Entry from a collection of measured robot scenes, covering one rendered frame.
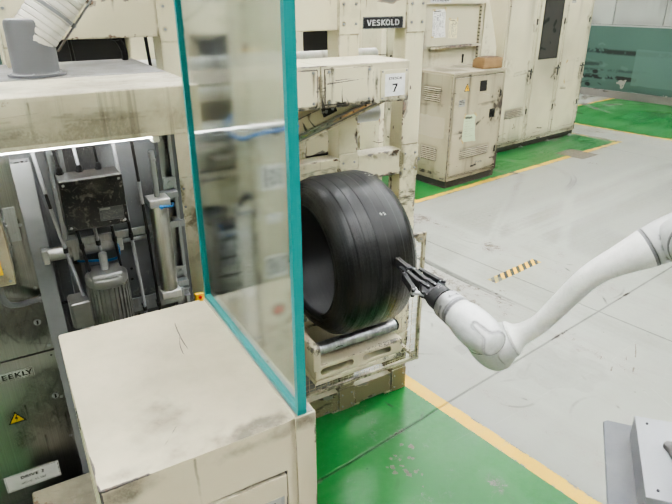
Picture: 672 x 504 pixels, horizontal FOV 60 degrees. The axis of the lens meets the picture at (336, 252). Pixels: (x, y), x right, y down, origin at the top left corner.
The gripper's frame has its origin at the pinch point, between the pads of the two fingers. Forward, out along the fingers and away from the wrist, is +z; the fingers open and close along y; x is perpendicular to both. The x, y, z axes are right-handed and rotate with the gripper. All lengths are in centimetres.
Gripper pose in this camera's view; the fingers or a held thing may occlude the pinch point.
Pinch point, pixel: (403, 266)
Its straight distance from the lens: 180.4
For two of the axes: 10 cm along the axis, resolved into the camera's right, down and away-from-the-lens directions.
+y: -8.6, 2.0, -4.6
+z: -5.0, -4.8, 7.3
